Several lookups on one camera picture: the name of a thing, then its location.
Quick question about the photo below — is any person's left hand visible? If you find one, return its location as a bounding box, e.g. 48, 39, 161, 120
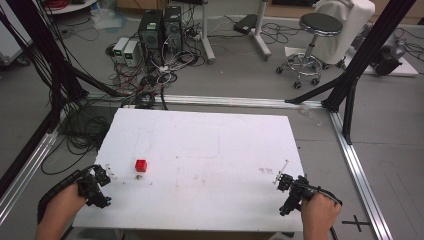
43, 182, 88, 231

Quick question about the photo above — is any tangle of black cables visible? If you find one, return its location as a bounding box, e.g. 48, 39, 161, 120
40, 99, 121, 176

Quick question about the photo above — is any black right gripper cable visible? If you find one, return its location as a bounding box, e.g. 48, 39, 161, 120
309, 185, 344, 240

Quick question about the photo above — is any aluminium floor rail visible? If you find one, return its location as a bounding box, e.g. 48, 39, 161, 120
0, 113, 66, 226
84, 92, 325, 110
328, 109, 395, 240

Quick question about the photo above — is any person's right hand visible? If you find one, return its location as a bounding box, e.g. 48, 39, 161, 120
300, 192, 343, 238

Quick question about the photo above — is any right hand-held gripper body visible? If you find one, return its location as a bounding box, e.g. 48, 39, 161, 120
277, 173, 317, 217

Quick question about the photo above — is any clear plastic bag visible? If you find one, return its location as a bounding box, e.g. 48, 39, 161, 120
90, 6, 129, 32

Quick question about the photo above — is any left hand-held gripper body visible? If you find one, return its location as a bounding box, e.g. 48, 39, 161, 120
77, 164, 112, 209

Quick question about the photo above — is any white floor board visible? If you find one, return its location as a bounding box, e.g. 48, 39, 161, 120
344, 54, 420, 78

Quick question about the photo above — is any black flat box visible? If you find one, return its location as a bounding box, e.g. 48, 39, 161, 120
232, 13, 259, 36

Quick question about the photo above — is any black computer tower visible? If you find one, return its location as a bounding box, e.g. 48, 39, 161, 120
137, 9, 165, 66
162, 5, 184, 56

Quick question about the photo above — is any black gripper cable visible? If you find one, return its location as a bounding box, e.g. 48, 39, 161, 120
36, 165, 98, 225
309, 185, 344, 240

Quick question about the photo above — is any black round stool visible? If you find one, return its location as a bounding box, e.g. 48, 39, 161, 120
275, 12, 345, 90

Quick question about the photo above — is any white desk leg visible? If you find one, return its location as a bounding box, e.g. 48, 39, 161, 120
198, 0, 216, 65
251, 0, 273, 62

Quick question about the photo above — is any white power supply box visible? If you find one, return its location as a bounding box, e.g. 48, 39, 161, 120
123, 40, 140, 68
112, 36, 130, 64

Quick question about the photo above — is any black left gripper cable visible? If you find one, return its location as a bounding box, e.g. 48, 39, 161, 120
36, 165, 98, 225

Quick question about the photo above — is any white round table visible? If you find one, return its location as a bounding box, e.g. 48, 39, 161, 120
42, 0, 99, 16

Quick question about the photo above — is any white cloth-covered chair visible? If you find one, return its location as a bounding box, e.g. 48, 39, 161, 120
313, 0, 377, 67

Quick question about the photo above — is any black machine on floor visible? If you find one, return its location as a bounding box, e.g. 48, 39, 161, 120
370, 34, 408, 77

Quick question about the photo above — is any white cabinet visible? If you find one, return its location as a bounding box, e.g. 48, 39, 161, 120
0, 0, 34, 67

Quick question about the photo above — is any black metal frame post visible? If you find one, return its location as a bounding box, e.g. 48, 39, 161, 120
0, 0, 128, 134
285, 0, 418, 146

